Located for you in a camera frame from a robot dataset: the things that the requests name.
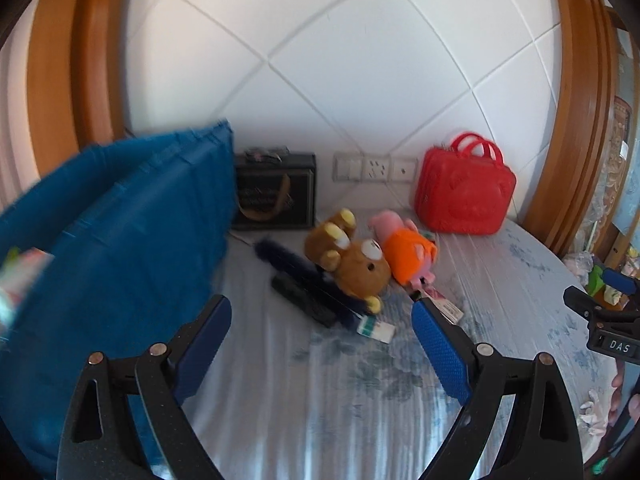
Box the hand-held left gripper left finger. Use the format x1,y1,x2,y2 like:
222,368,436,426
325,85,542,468
57,294,232,480

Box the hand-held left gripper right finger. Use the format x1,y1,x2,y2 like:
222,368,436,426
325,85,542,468
411,297,583,480

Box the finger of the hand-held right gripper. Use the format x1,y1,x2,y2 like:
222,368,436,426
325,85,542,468
564,285,640,322
602,267,640,297

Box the lime green packet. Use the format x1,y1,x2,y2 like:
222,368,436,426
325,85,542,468
587,265,626,306

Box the pink pig plush toy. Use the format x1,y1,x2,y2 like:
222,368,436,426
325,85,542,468
369,211,440,288

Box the brown bear plush toy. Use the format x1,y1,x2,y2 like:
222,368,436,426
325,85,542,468
306,209,392,315

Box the blue fabric storage bin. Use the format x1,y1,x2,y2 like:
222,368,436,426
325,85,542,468
0,120,236,480

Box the teal pink tissue pack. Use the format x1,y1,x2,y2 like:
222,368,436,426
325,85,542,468
0,247,55,331

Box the floral cloth covered desktop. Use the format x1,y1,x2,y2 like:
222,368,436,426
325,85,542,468
190,220,621,480

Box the person's right hand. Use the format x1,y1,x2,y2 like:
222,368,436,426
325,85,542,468
610,365,633,427

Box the red white small packet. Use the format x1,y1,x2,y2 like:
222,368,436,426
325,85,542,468
410,287,463,323

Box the small white green box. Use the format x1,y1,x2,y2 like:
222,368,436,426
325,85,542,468
356,316,396,342

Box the white lace cloth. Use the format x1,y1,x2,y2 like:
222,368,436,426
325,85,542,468
582,400,616,428

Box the black flat box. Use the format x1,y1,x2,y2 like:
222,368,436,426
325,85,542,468
271,274,336,328

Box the dark blue bottle brush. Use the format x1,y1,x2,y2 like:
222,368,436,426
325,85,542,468
252,240,366,328

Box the red plastic carry case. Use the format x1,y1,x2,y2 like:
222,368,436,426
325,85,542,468
414,132,517,235

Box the metal scissors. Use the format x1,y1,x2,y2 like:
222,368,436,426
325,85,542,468
245,146,290,162

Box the pale striped curtain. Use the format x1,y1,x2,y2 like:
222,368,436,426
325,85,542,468
0,15,46,211

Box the black box with strap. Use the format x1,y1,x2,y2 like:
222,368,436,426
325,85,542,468
231,149,317,231

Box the wooden door frame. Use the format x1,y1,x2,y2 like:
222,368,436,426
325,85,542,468
27,0,133,181
520,0,623,261

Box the white wall socket panel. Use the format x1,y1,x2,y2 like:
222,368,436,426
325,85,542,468
334,152,418,183

